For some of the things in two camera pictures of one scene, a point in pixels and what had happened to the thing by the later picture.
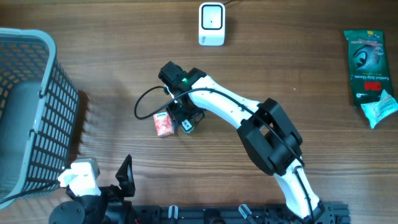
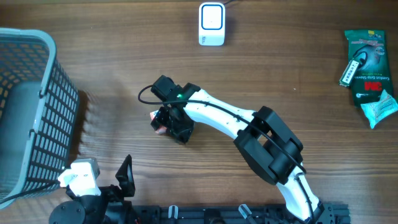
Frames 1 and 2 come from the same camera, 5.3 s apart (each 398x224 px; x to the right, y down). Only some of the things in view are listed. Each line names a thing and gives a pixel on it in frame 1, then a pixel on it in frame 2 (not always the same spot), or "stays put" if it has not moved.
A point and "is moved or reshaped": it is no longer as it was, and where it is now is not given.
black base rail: x=334 y=213 stays put
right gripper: x=177 y=116 → x=181 y=133
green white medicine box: x=186 y=126 is moved or reshaped
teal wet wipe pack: x=379 y=109 stays put
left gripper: x=126 y=183 stays put
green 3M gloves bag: x=369 y=66 stays put
